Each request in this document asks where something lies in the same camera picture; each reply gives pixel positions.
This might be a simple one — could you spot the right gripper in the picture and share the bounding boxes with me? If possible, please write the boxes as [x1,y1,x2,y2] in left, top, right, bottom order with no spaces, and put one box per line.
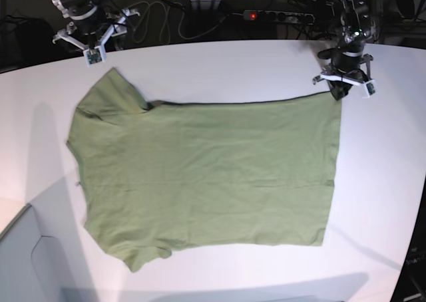
[53,6,140,51]

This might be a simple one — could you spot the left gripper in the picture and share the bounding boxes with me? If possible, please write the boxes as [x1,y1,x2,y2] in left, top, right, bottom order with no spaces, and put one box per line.
[312,47,373,101]

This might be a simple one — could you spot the green T-shirt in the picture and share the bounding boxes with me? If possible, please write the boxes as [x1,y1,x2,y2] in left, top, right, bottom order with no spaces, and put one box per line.
[67,69,341,272]

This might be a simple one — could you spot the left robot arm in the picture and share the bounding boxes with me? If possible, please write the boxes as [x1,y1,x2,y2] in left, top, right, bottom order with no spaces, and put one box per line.
[312,0,376,101]

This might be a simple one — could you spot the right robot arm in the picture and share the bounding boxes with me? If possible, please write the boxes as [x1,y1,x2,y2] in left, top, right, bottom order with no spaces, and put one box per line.
[51,0,140,61]

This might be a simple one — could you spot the black power strip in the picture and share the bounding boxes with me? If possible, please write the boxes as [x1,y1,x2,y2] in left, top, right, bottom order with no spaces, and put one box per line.
[242,10,315,25]

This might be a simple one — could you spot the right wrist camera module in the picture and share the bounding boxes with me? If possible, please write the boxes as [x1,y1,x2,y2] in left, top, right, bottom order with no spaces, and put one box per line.
[83,47,105,67]

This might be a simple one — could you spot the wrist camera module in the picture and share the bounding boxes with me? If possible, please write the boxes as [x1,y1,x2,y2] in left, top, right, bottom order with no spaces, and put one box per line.
[362,79,376,98]
[83,47,105,67]

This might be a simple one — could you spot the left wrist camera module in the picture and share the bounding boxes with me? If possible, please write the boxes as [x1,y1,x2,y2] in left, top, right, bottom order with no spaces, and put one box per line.
[362,79,376,98]

